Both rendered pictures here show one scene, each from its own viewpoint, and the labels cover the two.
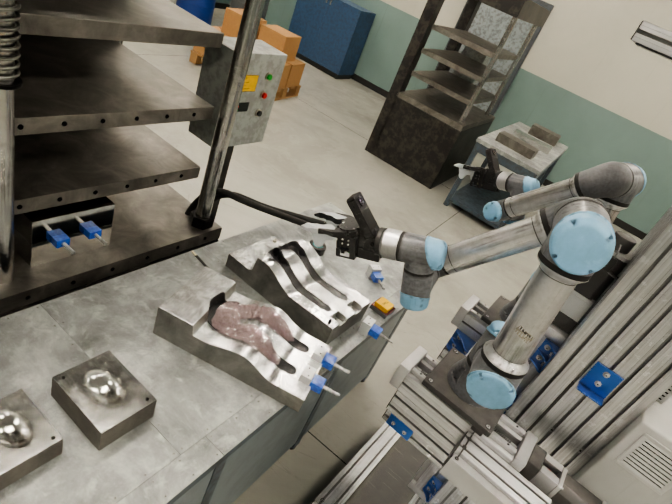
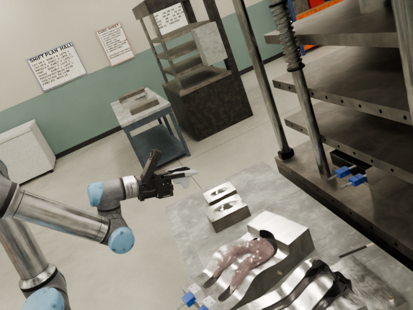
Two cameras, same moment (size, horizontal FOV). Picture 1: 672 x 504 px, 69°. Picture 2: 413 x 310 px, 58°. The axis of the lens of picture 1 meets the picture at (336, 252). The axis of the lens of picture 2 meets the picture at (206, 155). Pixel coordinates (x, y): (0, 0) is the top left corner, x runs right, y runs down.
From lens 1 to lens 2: 2.24 m
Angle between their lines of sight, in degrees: 119
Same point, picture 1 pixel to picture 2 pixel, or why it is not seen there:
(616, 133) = not seen: outside the picture
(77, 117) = (330, 95)
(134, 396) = (216, 215)
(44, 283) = (322, 188)
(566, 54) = not seen: outside the picture
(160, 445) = (200, 237)
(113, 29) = (338, 38)
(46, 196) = (332, 140)
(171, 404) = (219, 239)
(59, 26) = (317, 39)
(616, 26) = not seen: outside the picture
